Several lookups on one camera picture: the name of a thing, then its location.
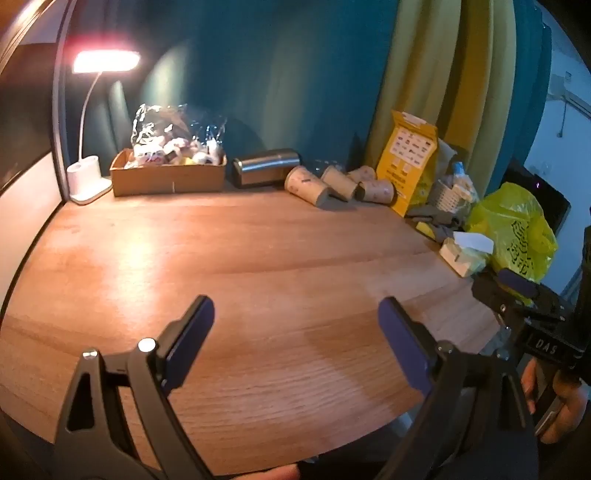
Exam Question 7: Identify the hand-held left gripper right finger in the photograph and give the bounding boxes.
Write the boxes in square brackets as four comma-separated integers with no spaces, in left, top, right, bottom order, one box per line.
[374,296,539,480]

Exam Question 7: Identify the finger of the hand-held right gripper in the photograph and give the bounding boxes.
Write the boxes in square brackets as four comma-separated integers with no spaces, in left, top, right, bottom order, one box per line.
[471,273,509,320]
[496,268,541,301]

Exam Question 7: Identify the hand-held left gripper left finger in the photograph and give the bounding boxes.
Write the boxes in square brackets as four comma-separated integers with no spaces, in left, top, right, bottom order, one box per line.
[53,295,218,480]

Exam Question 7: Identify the large beige paper cup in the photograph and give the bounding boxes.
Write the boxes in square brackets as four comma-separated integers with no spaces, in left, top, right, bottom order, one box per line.
[284,165,330,207]

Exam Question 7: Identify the person's right hand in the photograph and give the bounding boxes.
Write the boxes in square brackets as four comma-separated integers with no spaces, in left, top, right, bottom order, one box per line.
[521,356,591,445]

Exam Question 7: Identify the tissue pack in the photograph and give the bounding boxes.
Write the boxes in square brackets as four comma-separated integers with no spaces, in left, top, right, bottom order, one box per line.
[438,231,495,278]

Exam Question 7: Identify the yellow plastic bag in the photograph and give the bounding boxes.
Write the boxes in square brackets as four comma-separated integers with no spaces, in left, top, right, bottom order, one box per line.
[465,182,558,283]

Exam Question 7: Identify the grey gloves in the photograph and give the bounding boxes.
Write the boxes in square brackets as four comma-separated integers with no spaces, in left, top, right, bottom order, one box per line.
[406,203,468,241]

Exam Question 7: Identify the white woven basket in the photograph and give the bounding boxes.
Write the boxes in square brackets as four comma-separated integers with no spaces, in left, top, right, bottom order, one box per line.
[428,178,479,217]

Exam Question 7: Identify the white bottle with blue cap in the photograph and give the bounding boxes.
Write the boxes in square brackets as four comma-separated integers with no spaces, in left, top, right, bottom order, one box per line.
[450,161,472,191]

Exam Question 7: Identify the yellow paper bag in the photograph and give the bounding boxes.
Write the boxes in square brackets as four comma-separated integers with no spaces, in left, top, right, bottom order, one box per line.
[376,110,438,217]

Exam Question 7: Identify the cardboard box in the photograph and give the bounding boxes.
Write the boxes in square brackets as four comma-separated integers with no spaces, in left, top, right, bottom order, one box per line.
[110,148,228,198]

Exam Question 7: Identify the teal curtain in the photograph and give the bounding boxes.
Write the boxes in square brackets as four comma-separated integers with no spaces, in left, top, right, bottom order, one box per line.
[485,0,553,186]

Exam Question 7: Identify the stainless steel tumbler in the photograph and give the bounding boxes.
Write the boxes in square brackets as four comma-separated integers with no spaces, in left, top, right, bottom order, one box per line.
[232,148,303,189]

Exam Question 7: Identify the white desk lamp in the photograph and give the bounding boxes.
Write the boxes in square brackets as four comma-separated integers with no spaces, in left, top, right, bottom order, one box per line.
[67,48,142,205]

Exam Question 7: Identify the clear plastic bag of items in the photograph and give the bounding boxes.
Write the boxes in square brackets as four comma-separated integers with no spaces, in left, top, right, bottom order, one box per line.
[130,104,228,166]

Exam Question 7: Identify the yellow curtain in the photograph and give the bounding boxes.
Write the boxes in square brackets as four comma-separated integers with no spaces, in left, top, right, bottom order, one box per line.
[364,0,519,200]

